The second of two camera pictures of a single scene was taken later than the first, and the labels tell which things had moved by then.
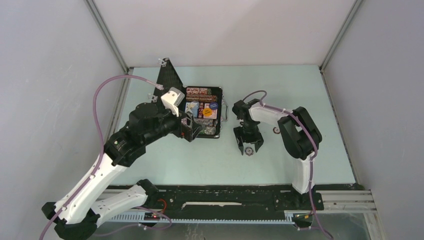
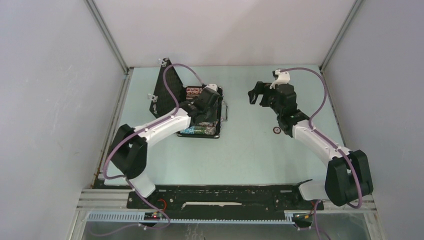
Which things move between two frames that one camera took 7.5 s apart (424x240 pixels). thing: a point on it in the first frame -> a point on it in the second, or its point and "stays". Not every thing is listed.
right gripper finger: [238, 133] -> [258, 90]
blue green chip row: [208, 130] stays
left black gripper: [189, 132] -> [213, 117]
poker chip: [276, 130] stays
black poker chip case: [206, 104] stays
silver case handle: [224, 111] stays
